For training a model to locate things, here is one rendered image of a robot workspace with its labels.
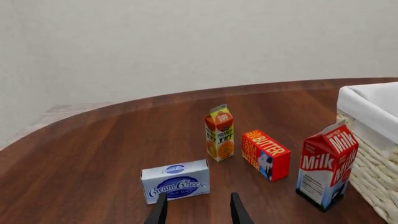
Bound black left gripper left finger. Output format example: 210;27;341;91
146;192;169;224

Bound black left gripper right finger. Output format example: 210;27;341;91
229;192;255;224

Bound white wicker basket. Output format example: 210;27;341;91
335;81;398;224

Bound blue cream cheese box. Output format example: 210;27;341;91
140;159;211;205

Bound red butter box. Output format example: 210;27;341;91
241;129;292;183

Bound orange juice carton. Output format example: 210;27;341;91
204;103;235;162

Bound red milk carton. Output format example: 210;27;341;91
295;119;359;213

